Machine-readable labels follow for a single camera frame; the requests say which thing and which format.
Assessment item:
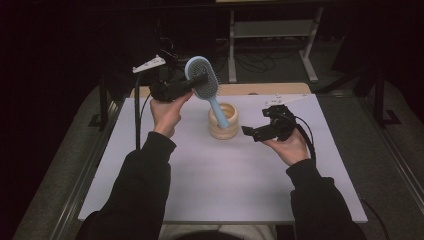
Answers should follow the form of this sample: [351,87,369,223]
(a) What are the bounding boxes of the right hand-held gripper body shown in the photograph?
[261,93,308,142]

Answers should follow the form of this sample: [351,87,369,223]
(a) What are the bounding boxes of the black floor cables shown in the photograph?
[213,38,301,74]

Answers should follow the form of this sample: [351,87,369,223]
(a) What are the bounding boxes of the person's left hand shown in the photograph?
[149,91,194,139]

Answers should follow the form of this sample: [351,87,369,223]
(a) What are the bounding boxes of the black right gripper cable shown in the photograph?
[293,114,317,164]

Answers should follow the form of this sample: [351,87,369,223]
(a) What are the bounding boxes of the light blue hairbrush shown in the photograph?
[184,55,231,130]

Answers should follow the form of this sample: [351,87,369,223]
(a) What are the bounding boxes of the black metal stand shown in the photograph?
[88,74,112,129]
[353,66,403,129]

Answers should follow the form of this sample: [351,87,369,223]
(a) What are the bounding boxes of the metal rail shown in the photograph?
[49,98,126,240]
[358,96,424,204]

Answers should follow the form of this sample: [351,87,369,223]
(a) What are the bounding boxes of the person's right hand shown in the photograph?
[263,128,312,167]

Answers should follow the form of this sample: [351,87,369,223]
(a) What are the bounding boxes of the cream ringed duck holder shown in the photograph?
[208,102,240,141]

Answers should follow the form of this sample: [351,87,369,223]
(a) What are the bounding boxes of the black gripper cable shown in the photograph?
[293,114,317,164]
[133,73,153,151]

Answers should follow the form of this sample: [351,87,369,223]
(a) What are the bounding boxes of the thin black floor cable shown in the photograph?
[361,198,391,240]

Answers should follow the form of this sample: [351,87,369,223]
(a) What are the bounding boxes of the person's head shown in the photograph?
[173,229,244,240]

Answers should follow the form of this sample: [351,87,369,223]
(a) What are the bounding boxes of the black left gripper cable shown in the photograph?
[133,73,153,151]

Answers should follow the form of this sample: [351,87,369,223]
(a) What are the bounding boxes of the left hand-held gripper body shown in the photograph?
[132,54,194,103]

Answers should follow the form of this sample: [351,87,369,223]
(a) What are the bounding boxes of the white metal desk frame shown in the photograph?
[228,6,324,84]

